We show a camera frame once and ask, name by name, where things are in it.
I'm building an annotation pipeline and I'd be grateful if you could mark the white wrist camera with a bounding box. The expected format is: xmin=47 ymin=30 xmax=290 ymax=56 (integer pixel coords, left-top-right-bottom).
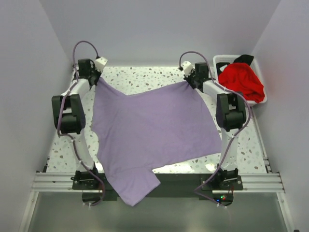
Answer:
xmin=94 ymin=57 xmax=108 ymax=73
xmin=179 ymin=61 xmax=194 ymax=76

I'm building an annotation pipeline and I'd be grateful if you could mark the red t shirt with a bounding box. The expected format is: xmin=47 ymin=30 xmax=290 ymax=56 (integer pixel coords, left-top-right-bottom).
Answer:
xmin=218 ymin=63 xmax=265 ymax=103

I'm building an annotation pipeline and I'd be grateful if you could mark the white plastic basket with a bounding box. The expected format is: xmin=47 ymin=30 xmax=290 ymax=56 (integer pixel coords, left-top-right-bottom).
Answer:
xmin=213 ymin=58 xmax=267 ymax=106

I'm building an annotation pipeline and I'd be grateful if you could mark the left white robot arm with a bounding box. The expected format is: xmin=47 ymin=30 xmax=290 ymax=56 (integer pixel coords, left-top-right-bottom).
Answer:
xmin=52 ymin=59 xmax=102 ymax=189

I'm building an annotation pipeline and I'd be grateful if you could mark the purple t shirt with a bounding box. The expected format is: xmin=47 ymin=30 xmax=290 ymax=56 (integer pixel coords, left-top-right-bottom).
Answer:
xmin=92 ymin=78 xmax=222 ymax=206

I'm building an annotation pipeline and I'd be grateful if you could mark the black t shirt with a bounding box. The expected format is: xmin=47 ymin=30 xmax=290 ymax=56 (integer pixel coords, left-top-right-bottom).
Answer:
xmin=213 ymin=54 xmax=254 ymax=75

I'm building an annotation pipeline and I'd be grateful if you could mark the aluminium frame rail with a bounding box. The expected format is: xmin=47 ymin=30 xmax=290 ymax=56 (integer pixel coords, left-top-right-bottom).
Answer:
xmin=31 ymin=172 xmax=285 ymax=193

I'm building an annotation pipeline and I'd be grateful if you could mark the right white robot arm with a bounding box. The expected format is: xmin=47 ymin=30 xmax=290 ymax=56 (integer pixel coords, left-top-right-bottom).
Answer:
xmin=180 ymin=61 xmax=247 ymax=190

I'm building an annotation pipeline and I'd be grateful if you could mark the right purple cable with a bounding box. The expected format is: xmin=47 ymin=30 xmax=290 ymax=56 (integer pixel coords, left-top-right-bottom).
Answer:
xmin=178 ymin=51 xmax=253 ymax=203

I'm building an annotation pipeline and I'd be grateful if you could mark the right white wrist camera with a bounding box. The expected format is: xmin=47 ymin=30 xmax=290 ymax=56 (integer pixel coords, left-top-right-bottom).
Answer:
xmin=179 ymin=61 xmax=194 ymax=76

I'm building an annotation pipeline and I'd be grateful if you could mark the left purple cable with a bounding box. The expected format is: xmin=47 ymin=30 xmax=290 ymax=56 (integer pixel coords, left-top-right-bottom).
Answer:
xmin=56 ymin=40 xmax=107 ymax=206

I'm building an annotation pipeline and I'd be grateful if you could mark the purple cable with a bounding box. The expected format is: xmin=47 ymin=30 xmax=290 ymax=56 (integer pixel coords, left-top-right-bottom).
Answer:
xmin=178 ymin=51 xmax=253 ymax=203
xmin=56 ymin=40 xmax=107 ymax=206

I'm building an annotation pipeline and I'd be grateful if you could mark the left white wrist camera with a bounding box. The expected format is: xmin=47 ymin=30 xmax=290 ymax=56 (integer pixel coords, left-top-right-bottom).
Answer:
xmin=94 ymin=57 xmax=108 ymax=73

